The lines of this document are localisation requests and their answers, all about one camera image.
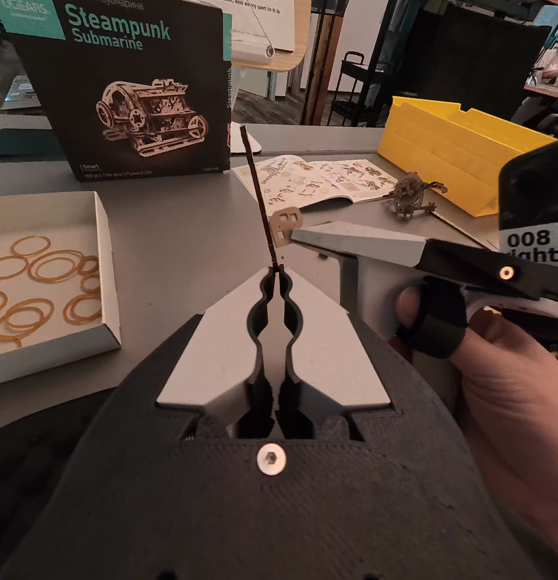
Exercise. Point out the black rolling cart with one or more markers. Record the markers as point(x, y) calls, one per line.
point(347, 72)

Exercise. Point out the long notched wooden model part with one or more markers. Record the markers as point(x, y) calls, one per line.
point(260, 204)

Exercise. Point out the black model kit box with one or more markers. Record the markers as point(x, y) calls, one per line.
point(57, 113)

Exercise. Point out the assembled wooden gear mechanism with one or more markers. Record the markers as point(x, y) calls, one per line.
point(410, 192)

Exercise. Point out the yellow plastic bin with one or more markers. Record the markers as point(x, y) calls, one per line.
point(442, 136)

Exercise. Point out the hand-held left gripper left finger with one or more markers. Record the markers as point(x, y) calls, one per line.
point(211, 362)

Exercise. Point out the pile of rubber bands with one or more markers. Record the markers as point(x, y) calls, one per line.
point(47, 267)

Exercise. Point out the dark flat mat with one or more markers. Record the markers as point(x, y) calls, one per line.
point(16, 142)

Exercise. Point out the small wooden model part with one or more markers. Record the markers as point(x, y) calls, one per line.
point(275, 226)

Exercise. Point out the instruction booklet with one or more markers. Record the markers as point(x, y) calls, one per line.
point(306, 181)

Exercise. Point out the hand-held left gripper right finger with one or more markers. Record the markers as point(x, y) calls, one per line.
point(337, 362)

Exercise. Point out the thin wooden stick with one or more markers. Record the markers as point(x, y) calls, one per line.
point(460, 229)

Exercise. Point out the person's right hand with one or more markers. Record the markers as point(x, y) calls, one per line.
point(510, 408)

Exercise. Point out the white cardboard tray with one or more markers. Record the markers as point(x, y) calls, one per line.
point(57, 358)

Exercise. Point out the wooden-backed notice board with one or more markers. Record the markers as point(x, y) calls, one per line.
point(279, 27)

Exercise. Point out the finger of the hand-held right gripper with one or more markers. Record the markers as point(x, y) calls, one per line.
point(365, 247)

